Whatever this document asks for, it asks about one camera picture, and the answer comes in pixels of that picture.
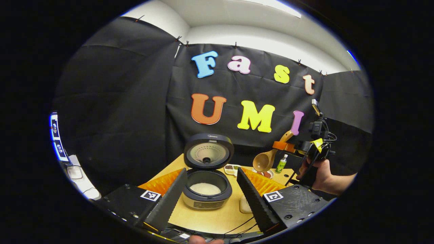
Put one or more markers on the brown meat piece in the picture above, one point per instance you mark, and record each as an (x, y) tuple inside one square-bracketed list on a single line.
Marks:
[(267, 174)]

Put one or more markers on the dark grey rice cooker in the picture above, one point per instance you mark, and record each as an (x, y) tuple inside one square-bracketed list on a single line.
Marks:
[(208, 140)]

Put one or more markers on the white divided bean dish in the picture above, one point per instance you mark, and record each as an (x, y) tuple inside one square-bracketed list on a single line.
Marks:
[(232, 168)]

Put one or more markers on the black backdrop cloth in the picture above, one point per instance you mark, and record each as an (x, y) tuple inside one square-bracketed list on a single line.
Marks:
[(129, 118)]

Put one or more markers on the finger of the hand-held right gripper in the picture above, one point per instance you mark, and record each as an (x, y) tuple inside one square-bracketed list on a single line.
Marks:
[(283, 146)]

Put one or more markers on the wooden spoon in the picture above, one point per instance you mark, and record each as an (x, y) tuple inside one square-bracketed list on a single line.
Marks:
[(262, 162)]

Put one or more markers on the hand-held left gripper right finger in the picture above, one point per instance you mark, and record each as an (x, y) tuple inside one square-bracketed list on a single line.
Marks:
[(259, 203)]

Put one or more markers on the white round plate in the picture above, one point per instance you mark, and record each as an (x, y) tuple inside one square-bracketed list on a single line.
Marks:
[(257, 172)]

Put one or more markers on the white rice heap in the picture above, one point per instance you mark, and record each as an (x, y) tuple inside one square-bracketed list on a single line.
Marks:
[(205, 189)]

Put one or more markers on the computer monitor screen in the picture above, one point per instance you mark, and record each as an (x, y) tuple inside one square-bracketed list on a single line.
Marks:
[(58, 139)]

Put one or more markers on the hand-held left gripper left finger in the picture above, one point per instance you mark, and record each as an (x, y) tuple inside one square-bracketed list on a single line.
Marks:
[(166, 203)]

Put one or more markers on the green drink bottle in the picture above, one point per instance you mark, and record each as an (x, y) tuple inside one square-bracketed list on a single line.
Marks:
[(281, 165)]

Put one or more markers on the white box device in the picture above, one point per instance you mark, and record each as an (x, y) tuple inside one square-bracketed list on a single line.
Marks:
[(79, 176)]

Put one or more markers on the cream rectangular rice container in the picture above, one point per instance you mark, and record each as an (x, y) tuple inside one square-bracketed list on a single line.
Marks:
[(244, 205)]

